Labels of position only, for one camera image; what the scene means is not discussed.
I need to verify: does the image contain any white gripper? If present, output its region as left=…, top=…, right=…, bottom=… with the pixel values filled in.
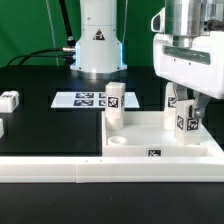
left=153, top=31, right=224, bottom=119

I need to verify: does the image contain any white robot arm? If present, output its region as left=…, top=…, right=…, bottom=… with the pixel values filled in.
left=71, top=0, right=224, bottom=119

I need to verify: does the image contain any white L-shaped obstacle fence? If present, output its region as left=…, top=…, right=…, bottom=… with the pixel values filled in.
left=0, top=155, right=224, bottom=183

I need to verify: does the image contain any black cable bundle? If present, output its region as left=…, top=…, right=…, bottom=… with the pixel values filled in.
left=6, top=0, right=77, bottom=67

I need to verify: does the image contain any white square table top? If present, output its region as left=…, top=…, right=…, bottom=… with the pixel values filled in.
left=102, top=111, right=224, bottom=158

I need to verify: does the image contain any white block left edge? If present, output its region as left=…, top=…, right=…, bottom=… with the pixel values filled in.
left=0, top=118, right=4, bottom=139

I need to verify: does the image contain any white base marker plate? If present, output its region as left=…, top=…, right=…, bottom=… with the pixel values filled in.
left=50, top=91, right=140, bottom=109

